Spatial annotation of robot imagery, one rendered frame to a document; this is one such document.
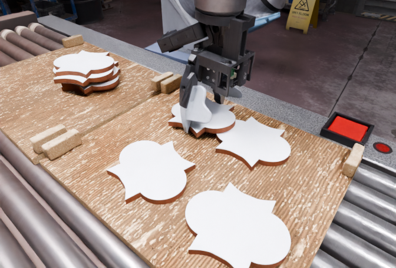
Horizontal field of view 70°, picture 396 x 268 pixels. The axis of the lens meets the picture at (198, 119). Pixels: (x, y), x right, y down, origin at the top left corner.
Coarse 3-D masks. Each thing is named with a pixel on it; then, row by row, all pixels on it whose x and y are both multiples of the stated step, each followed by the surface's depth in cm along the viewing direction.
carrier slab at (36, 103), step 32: (32, 64) 75; (128, 64) 75; (0, 96) 62; (32, 96) 62; (64, 96) 62; (96, 96) 62; (128, 96) 62; (0, 128) 54; (32, 128) 53; (96, 128) 54; (32, 160) 47
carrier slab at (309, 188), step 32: (160, 96) 62; (128, 128) 53; (160, 128) 53; (288, 128) 53; (64, 160) 46; (96, 160) 46; (192, 160) 46; (224, 160) 46; (288, 160) 46; (320, 160) 46; (96, 192) 41; (192, 192) 41; (256, 192) 41; (288, 192) 41; (320, 192) 41; (128, 224) 37; (160, 224) 37; (288, 224) 37; (320, 224) 37; (160, 256) 33; (192, 256) 33; (288, 256) 33
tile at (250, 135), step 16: (240, 128) 51; (256, 128) 51; (272, 128) 51; (224, 144) 48; (240, 144) 48; (256, 144) 48; (272, 144) 48; (288, 144) 48; (240, 160) 46; (256, 160) 44; (272, 160) 44
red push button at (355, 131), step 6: (336, 120) 56; (342, 120) 56; (348, 120) 56; (330, 126) 55; (336, 126) 55; (342, 126) 55; (348, 126) 55; (354, 126) 55; (360, 126) 55; (366, 126) 55; (336, 132) 53; (342, 132) 53; (348, 132) 53; (354, 132) 53; (360, 132) 53; (354, 138) 52; (360, 138) 52
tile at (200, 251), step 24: (216, 192) 39; (240, 192) 39; (192, 216) 36; (216, 216) 36; (240, 216) 36; (264, 216) 36; (216, 240) 34; (240, 240) 34; (264, 240) 34; (288, 240) 34; (240, 264) 31; (264, 264) 31
